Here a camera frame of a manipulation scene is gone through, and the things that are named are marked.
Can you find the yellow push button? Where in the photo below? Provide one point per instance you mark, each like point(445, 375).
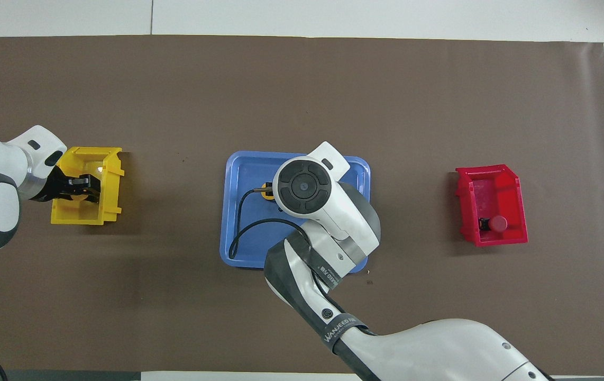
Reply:
point(85, 196)
point(267, 197)

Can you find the red push button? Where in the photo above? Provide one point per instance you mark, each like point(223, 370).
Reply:
point(497, 224)

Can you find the red plastic storage bin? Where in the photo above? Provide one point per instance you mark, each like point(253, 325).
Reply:
point(492, 190)

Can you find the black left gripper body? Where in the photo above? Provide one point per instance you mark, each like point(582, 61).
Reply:
point(56, 188)

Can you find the blue plastic tray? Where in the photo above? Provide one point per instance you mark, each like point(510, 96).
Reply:
point(244, 169)

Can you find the yellow plastic storage bin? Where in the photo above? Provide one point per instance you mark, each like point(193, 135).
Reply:
point(111, 185)

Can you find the brown paper table mat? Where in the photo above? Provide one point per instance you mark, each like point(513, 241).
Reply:
point(302, 79)

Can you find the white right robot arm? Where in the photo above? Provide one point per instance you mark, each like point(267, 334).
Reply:
point(333, 211)

